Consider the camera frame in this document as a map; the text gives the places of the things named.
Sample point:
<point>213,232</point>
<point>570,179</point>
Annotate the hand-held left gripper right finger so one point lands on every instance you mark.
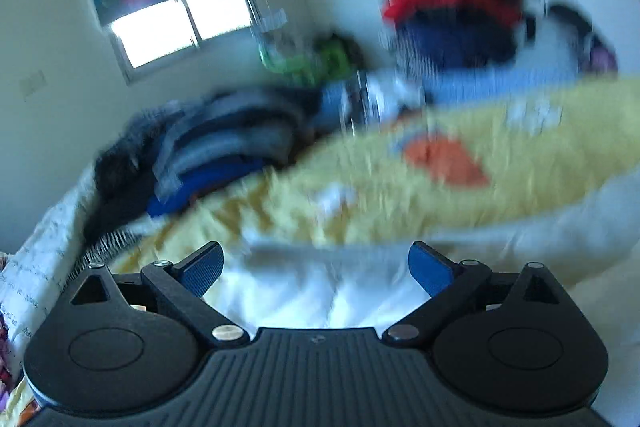
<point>429,269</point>

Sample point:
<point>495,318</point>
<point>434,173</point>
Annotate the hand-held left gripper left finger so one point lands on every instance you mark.
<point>202,269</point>

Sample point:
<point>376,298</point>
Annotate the white duvet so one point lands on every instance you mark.
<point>550,227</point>

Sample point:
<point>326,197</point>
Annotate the pile of dark clothes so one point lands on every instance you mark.
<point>210,142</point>

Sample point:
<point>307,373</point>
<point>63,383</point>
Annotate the yellow printed bedspread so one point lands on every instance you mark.
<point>380,187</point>

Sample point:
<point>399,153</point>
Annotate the black white striped cloth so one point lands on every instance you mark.
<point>107,247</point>

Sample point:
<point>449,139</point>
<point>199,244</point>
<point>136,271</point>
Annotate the white printed quilt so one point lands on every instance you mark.
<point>40,252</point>

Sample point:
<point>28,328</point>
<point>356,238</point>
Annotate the white black printed cloth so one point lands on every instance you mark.
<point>390,97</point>

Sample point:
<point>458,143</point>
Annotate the light blue striped cloth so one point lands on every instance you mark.
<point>525,84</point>

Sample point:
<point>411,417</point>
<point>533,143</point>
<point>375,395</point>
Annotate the navy blue jacket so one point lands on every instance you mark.
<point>450,42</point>

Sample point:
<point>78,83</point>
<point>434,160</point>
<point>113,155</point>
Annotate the green plastic chair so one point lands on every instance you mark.
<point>300,59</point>

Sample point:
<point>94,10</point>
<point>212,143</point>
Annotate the window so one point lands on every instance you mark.
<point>175,24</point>

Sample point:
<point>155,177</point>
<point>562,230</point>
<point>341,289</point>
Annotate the black bag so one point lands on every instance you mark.
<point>580,37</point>

